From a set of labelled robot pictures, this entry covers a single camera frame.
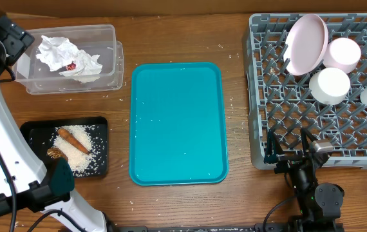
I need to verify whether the pile of white rice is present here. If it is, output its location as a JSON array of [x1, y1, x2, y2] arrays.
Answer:
[[47, 124, 108, 178]]

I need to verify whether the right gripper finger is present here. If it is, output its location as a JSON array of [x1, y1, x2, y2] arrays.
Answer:
[[300, 128, 315, 155], [263, 130, 285, 164]]

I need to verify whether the teal plastic serving tray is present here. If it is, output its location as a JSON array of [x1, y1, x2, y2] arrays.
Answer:
[[129, 62, 229, 186]]

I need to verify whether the clear plastic bin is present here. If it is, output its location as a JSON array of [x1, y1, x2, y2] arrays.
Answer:
[[12, 24, 124, 95]]

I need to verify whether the white tissue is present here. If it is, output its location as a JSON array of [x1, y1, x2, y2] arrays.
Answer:
[[36, 35, 103, 83]]

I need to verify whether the brown food scrap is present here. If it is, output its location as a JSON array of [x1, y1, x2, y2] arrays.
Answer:
[[46, 148, 68, 161]]

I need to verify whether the pink plastic bowl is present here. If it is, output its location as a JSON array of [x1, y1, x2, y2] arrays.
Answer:
[[323, 37, 361, 73]]

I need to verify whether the large white plate with rice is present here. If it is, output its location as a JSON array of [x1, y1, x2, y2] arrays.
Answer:
[[283, 14, 328, 76]]

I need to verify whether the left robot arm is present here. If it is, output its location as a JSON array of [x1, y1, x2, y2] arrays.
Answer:
[[0, 16, 116, 231]]

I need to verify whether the red snack wrapper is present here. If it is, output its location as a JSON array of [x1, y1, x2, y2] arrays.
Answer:
[[66, 63, 76, 71]]

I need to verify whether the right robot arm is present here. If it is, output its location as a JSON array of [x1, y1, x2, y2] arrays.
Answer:
[[261, 128, 344, 232]]

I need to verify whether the orange carrot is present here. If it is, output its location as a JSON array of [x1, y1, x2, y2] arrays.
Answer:
[[54, 128, 89, 156]]

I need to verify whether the pale green bowl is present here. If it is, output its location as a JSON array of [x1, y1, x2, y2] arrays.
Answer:
[[309, 68, 350, 105]]

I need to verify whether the grey dishwasher rack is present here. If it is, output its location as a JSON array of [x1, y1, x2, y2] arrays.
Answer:
[[243, 13, 367, 169]]

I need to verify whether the black tray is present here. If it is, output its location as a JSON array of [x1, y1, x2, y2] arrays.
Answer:
[[21, 117, 108, 163]]

